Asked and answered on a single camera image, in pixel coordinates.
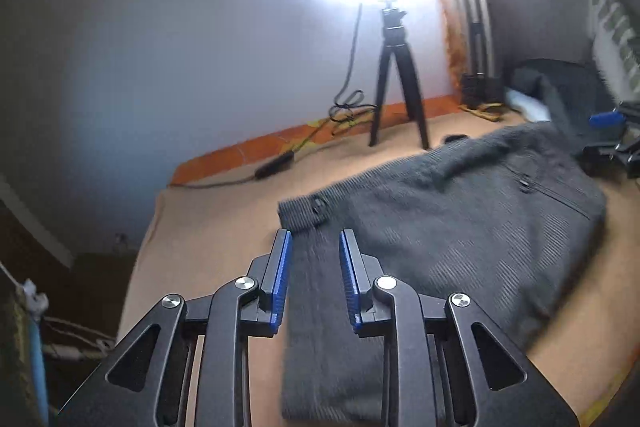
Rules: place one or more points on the folded tripod with silver legs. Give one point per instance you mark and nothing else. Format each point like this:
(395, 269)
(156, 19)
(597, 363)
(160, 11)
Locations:
(474, 27)

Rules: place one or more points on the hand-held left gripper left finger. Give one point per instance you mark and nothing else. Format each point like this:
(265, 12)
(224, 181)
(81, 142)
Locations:
(281, 278)

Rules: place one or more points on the dark grey pants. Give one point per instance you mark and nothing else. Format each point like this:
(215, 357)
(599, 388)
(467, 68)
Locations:
(435, 227)

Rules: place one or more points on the dark grey garment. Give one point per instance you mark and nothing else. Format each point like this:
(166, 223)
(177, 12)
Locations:
(560, 97)

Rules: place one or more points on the white patterned pillow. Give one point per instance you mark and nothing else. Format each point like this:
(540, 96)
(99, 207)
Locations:
(612, 22)

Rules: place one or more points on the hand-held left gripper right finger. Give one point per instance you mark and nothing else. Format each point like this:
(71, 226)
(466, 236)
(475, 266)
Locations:
(349, 278)

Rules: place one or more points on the light blue pipe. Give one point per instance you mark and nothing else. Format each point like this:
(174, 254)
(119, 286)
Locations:
(36, 352)

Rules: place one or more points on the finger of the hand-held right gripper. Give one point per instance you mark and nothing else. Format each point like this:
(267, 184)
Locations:
(607, 119)

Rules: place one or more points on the orange patterned cloth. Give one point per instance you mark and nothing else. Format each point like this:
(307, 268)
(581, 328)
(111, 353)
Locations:
(280, 144)

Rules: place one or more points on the black tripod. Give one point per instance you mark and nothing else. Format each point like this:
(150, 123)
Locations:
(397, 72)

